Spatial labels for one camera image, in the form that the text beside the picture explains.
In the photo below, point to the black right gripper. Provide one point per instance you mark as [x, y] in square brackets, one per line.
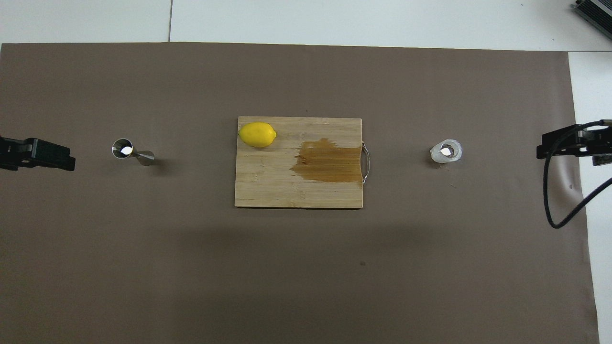
[600, 143]

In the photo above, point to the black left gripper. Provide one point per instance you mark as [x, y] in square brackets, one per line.
[12, 155]

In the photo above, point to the grey metal device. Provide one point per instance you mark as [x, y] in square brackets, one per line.
[597, 12]

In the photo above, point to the steel double jigger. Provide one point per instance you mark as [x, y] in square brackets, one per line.
[138, 154]

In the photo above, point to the white small cup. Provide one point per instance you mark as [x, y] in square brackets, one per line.
[436, 154]

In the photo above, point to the yellow lemon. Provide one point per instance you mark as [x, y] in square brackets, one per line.
[257, 134]

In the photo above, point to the wooden cutting board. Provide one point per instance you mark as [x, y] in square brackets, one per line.
[267, 181]

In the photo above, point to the brown paper table mat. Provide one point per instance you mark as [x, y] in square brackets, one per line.
[143, 263]

